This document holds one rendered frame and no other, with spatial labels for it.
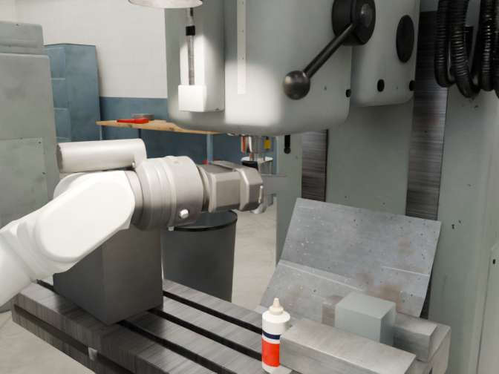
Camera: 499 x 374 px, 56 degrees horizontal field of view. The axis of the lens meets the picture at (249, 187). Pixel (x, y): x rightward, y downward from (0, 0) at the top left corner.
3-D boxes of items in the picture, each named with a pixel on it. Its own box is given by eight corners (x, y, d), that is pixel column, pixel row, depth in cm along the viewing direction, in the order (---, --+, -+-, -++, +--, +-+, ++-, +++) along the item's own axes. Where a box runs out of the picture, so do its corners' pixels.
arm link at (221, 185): (264, 156, 59) (177, 164, 52) (263, 229, 61) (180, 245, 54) (216, 146, 69) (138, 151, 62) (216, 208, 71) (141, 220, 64)
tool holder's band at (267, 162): (280, 166, 65) (281, 159, 65) (253, 169, 63) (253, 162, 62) (261, 162, 69) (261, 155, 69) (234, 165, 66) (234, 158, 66)
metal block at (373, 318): (378, 363, 56) (381, 318, 55) (333, 347, 60) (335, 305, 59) (393, 345, 60) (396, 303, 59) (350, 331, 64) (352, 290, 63)
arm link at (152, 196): (176, 231, 55) (76, 248, 49) (144, 222, 64) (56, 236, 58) (168, 136, 54) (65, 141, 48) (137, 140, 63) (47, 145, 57)
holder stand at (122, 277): (106, 326, 81) (99, 216, 77) (53, 289, 96) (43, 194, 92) (164, 304, 89) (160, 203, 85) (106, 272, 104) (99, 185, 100)
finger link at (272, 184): (284, 193, 66) (247, 198, 63) (284, 171, 66) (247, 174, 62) (290, 195, 65) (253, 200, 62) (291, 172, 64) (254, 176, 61)
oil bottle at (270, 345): (278, 378, 67) (280, 307, 64) (256, 367, 69) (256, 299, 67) (294, 364, 70) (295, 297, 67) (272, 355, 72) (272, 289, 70)
